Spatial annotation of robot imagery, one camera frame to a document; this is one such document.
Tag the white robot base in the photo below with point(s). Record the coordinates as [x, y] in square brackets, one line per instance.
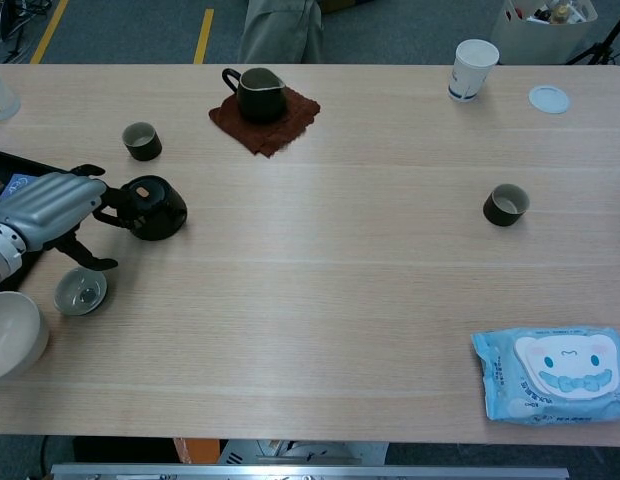
[300, 450]

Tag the white round plastic lid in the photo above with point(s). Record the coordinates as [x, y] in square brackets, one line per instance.
[549, 99]

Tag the blue and white tea box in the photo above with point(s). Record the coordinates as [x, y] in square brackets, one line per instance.
[15, 186]

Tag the brown folded tea cloth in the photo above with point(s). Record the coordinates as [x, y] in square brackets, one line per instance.
[280, 140]

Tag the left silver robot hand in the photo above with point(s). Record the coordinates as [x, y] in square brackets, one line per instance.
[50, 205]

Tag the blue wet wipes pack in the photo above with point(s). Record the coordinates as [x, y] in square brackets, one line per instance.
[540, 375]

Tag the aluminium profile rail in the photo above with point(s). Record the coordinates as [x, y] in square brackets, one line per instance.
[310, 472]

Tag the person legs in khaki trousers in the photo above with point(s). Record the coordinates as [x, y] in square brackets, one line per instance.
[280, 30]

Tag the white paper cup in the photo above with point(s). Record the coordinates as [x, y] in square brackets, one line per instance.
[467, 75]

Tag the white bag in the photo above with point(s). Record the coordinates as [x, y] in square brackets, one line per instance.
[535, 40]

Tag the black tripod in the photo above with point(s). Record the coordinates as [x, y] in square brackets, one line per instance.
[597, 50]

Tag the teapot lid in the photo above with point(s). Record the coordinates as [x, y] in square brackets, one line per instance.
[80, 295]

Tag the black tray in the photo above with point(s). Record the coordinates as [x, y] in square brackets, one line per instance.
[20, 162]

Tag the orange panel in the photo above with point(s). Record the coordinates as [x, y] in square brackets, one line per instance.
[200, 450]

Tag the black cast iron teapot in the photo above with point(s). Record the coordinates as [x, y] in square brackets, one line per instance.
[160, 215]

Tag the large beige bowl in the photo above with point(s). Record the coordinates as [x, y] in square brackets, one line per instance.
[15, 335]

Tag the translucent plastic cup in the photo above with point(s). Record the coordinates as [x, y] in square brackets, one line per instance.
[2, 100]

